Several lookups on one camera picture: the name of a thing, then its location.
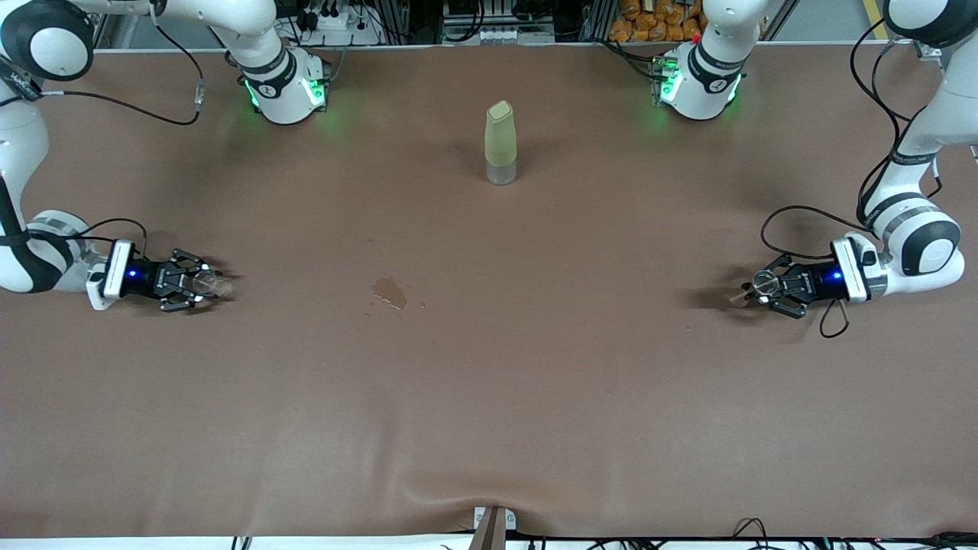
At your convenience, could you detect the steel double jigger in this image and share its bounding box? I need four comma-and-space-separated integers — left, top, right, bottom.
737, 271, 780, 306

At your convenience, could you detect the clear glass measuring cup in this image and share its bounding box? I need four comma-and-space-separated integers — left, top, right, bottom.
191, 271, 234, 300

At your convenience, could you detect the olive sleeved shaker bottle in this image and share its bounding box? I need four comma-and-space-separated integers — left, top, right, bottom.
484, 100, 519, 186

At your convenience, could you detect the brown liquid spill puddle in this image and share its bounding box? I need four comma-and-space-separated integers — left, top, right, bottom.
371, 275, 410, 312

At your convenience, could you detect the orange snack bag pile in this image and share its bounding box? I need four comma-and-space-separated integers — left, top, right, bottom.
609, 0, 711, 43

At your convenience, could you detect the brown table mat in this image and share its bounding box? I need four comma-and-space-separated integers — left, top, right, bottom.
0, 42, 978, 539

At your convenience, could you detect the white power strip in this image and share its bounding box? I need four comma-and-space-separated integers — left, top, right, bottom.
302, 4, 383, 47

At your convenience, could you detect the white terminal block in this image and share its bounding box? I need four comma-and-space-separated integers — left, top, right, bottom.
474, 27, 555, 45

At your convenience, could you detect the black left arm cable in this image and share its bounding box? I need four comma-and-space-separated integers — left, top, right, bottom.
760, 15, 944, 339

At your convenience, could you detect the black cable loop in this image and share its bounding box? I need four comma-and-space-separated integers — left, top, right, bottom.
732, 517, 772, 547

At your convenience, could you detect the black cable bundle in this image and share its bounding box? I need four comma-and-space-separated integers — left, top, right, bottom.
527, 532, 978, 550

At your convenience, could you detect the metal table clamp bracket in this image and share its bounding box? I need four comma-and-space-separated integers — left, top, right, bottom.
472, 506, 517, 550

